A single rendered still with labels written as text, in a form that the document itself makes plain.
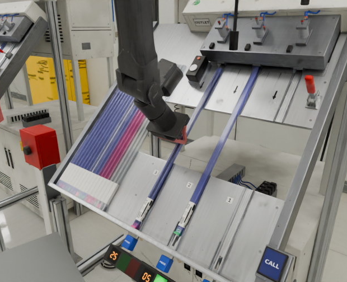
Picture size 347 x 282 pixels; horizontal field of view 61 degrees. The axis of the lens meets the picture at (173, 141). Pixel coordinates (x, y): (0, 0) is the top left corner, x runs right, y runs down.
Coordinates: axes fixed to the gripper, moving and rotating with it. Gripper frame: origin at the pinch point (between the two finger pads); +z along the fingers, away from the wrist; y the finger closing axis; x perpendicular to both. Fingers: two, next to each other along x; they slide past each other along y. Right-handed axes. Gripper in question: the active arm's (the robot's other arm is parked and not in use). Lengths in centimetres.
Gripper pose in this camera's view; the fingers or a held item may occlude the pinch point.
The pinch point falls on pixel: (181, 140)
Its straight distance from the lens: 79.3
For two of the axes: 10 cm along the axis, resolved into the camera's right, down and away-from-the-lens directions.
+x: -4.5, 8.5, -2.8
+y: -7.8, -2.2, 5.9
